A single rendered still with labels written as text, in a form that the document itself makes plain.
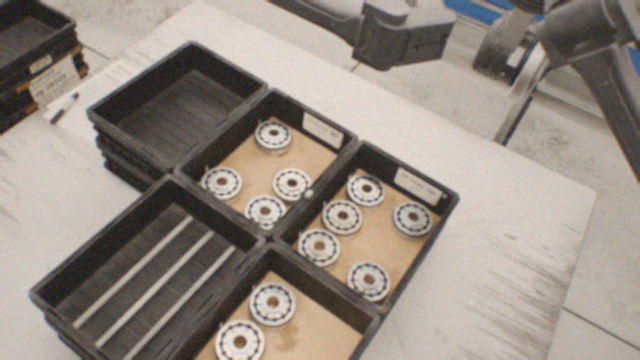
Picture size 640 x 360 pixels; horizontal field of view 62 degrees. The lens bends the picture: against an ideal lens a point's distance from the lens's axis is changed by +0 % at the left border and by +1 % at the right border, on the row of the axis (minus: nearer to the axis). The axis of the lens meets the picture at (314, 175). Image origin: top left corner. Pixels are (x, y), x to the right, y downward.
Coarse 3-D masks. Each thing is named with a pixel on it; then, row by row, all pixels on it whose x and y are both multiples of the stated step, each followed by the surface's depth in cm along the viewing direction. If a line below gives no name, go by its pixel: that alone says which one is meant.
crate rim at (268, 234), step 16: (288, 96) 147; (240, 112) 141; (224, 128) 137; (208, 144) 133; (352, 144) 138; (336, 160) 134; (320, 176) 131; (208, 192) 124; (304, 192) 127; (288, 208) 124; (256, 224) 120
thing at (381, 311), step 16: (368, 144) 139; (400, 160) 137; (448, 192) 132; (304, 208) 124; (448, 208) 129; (288, 224) 121; (272, 240) 119; (432, 240) 123; (304, 256) 116; (416, 256) 120; (320, 272) 115; (352, 288) 113; (400, 288) 114; (368, 304) 111; (384, 304) 112
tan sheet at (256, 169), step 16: (304, 144) 150; (240, 160) 144; (256, 160) 144; (272, 160) 145; (288, 160) 146; (304, 160) 146; (320, 160) 147; (240, 176) 140; (256, 176) 141; (272, 176) 142; (256, 192) 138; (240, 208) 134
